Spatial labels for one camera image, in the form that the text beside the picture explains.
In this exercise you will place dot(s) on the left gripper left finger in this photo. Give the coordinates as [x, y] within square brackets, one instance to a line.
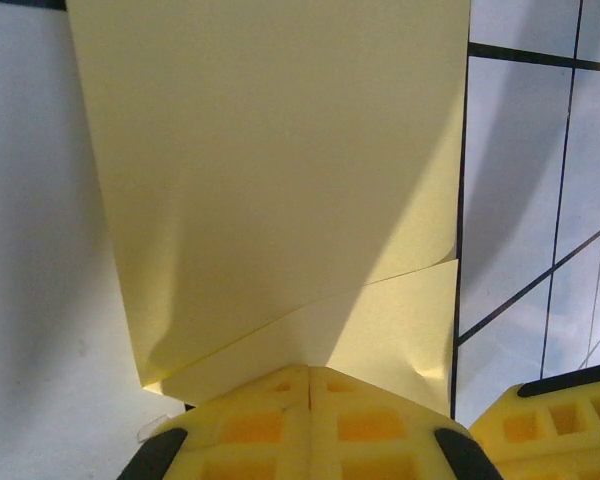
[250, 435]

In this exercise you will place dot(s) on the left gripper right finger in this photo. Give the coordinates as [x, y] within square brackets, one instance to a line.
[370, 435]

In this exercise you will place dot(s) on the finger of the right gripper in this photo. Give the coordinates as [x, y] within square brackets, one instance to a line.
[555, 435]

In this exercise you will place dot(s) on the yellow paper sheet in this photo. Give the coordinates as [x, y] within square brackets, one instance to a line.
[280, 175]

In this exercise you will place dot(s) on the clear tape scrap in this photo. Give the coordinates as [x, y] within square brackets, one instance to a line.
[152, 431]

